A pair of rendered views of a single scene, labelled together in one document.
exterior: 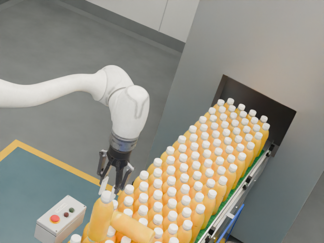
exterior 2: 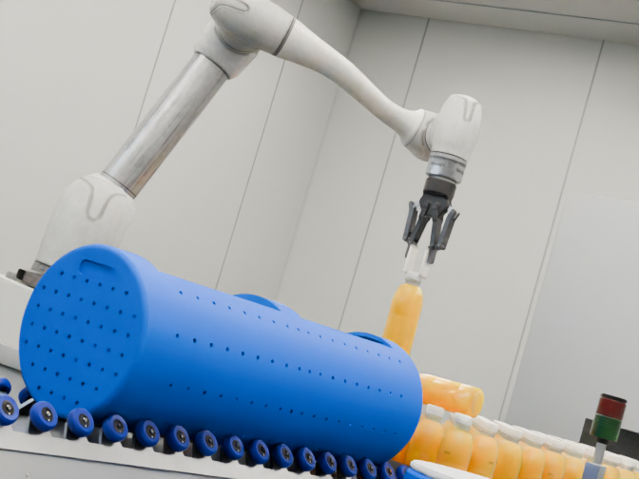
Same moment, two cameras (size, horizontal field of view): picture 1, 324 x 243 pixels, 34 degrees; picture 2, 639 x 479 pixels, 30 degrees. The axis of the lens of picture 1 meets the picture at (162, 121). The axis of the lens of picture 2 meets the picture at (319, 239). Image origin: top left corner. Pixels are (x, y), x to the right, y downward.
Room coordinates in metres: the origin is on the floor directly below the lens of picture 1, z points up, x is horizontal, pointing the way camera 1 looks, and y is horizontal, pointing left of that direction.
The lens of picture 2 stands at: (-1.38, -0.53, 1.16)
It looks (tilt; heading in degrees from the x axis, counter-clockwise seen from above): 5 degrees up; 18
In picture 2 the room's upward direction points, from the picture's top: 16 degrees clockwise
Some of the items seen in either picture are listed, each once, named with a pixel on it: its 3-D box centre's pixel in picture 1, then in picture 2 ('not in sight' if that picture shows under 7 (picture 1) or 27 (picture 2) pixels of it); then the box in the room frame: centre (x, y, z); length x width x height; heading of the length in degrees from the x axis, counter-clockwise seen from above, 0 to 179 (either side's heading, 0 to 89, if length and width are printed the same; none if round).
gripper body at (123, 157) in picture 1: (118, 155); (436, 199); (1.37, 0.10, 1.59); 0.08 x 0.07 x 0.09; 71
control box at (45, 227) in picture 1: (60, 221); not in sight; (1.52, 0.27, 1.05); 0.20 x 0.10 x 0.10; 161
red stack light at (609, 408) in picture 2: not in sight; (610, 409); (1.47, -0.41, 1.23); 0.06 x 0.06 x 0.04
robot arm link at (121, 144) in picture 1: (123, 137); (445, 169); (1.37, 0.10, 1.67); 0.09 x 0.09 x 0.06
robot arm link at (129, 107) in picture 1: (130, 108); (455, 127); (1.38, 0.11, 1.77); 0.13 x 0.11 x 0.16; 31
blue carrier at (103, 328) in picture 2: not in sight; (244, 371); (0.75, 0.22, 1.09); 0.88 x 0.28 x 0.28; 161
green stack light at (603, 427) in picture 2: not in sight; (606, 428); (1.47, -0.41, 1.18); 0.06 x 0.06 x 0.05
